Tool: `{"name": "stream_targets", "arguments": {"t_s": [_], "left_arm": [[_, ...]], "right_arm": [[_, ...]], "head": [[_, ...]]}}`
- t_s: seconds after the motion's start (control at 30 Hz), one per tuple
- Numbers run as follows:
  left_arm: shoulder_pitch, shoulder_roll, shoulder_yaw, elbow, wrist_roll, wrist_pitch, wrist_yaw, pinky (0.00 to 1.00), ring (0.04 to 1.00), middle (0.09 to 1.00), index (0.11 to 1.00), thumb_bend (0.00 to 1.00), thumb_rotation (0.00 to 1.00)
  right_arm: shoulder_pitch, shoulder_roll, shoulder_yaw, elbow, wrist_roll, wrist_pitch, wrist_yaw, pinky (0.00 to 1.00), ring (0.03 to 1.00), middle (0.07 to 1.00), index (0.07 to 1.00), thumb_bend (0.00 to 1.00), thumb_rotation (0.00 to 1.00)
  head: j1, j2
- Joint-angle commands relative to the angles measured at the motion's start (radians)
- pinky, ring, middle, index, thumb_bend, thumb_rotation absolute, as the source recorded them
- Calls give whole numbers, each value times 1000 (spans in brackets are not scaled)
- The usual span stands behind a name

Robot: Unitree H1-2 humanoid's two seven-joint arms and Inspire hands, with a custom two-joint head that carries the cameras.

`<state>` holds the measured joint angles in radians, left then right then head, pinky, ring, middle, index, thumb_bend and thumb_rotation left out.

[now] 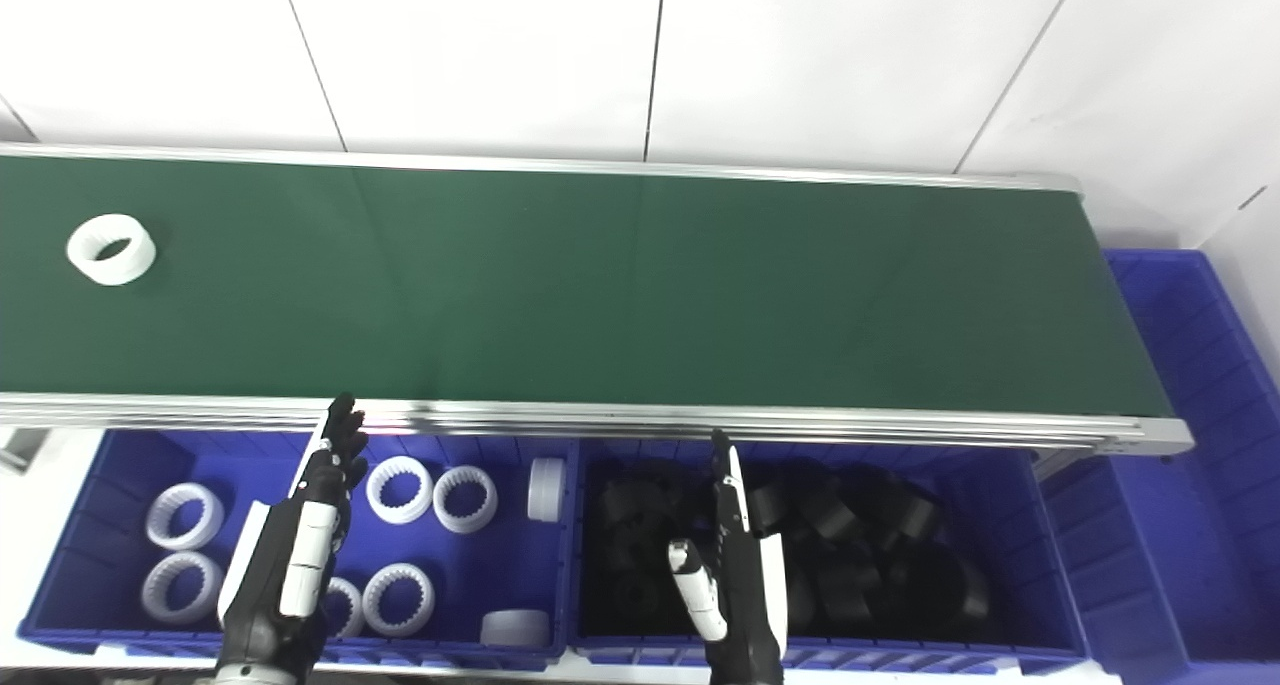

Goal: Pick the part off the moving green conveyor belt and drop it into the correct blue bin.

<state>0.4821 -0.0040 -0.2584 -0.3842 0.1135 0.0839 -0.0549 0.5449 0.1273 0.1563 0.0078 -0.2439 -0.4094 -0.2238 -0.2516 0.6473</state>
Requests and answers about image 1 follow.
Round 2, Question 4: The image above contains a blue plastic bin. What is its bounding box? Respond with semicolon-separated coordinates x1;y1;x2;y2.
1040;249;1280;685
568;437;1091;676
18;427;579;671

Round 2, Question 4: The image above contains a black ring part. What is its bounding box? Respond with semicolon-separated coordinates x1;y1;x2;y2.
882;495;941;551
940;555;993;618
612;573;666;621
818;565;876;626
800;485;853;541

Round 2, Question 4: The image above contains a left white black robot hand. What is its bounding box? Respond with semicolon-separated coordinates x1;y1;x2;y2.
218;393;369;678

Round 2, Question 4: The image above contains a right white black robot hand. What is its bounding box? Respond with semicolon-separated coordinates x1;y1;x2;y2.
668;428;791;685

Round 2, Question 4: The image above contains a green conveyor belt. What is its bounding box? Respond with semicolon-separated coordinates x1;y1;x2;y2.
0;155;1173;418
0;143;1196;458

